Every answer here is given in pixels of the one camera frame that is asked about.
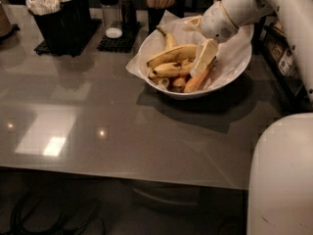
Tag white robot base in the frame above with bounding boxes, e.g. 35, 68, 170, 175
246, 114, 313, 235

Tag white bowl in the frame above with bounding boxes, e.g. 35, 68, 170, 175
135, 25, 253, 100

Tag black rubber mat left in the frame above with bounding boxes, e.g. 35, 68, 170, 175
34, 19, 102, 57

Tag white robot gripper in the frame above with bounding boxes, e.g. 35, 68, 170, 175
184, 1, 239, 77

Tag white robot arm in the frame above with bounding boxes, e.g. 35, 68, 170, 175
187, 0, 313, 102

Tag black condiment packet rack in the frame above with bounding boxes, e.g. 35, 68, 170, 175
261, 23, 306, 100

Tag black cutlery holder bin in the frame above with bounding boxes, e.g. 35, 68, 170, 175
28, 0, 81, 56

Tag upright banana at back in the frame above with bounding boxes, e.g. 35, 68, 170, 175
156, 25, 177, 50

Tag black cables under table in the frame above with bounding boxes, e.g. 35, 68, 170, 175
0, 179, 107, 235

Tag white plastic cutlery bundle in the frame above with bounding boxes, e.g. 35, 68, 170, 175
25, 0, 70, 16

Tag orange-toned banana right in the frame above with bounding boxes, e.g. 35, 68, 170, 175
183, 66, 210, 93

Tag large yellow banana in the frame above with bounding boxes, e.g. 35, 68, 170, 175
147, 44, 197, 68

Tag black rubber mat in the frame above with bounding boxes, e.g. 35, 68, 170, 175
97, 23, 141, 53
34, 19, 102, 57

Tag small banana bottom left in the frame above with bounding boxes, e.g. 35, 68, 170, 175
148, 70, 170, 88

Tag spotted yellow banana middle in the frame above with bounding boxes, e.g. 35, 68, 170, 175
153, 59, 193, 77

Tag dark pepper shaker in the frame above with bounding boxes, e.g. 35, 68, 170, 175
118, 0, 137, 30

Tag black cup with stirrers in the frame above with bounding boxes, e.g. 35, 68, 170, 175
148, 8, 164, 33

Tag white paper bowl liner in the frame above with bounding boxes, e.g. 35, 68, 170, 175
126, 11, 253, 100

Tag black rubber mat centre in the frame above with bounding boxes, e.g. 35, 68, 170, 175
97, 23, 141, 53

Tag salt shaker black lid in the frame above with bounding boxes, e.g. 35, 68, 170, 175
100, 0, 122, 39

